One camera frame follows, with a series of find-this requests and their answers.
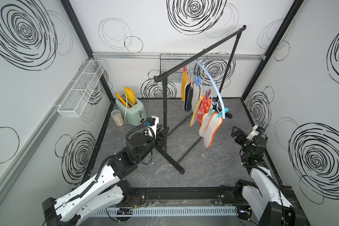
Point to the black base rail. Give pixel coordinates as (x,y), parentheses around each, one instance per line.
(221,194)

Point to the white insole yellow trim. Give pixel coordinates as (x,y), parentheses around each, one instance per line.
(205,121)

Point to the white wire wall shelf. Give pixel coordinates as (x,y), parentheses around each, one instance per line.
(79,95)

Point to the light blue arc hanger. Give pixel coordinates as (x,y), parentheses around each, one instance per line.
(213,83)

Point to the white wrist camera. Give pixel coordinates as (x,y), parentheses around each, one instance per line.
(151,123)
(256,130)

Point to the aluminium wall rail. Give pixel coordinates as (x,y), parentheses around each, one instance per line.
(180,56)

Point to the blue clothespin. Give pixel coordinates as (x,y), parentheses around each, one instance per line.
(197,81)

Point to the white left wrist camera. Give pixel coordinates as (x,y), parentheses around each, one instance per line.
(151,123)

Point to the black corner frame post left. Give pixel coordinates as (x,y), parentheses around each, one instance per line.
(84,42)

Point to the black corner frame post right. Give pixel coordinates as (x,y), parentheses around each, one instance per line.
(275,41)

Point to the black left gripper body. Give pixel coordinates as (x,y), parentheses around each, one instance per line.
(150,144)

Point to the black corner frame post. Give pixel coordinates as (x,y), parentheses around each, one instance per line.
(275,41)
(84,42)

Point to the yellow foam insole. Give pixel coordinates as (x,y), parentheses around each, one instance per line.
(194,116)

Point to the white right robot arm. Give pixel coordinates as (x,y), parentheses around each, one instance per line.
(267,199)

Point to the mint green toaster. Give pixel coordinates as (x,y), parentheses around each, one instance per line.
(135,115)

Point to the black felt insole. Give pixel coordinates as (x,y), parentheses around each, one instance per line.
(189,95)

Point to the purple clothespin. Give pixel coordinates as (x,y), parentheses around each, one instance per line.
(208,94)

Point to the grey slotted cable duct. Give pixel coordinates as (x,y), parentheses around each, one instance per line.
(167,211)

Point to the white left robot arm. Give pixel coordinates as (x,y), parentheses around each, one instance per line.
(107,187)

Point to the black metal clothes rack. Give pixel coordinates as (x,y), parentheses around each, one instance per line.
(163,77)

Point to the white insole orange trim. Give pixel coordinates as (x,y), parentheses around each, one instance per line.
(211,128)

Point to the dark grey felt insole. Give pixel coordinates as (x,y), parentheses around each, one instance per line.
(196,95)

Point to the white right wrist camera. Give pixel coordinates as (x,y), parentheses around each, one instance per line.
(256,130)

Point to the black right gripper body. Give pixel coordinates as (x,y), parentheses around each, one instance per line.
(243,141)

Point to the clear plastic cup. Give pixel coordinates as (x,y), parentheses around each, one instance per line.
(117,117)

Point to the teal clothespin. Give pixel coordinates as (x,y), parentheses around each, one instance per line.
(222,114)

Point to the red insole orange trim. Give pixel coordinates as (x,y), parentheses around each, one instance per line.
(204,108)

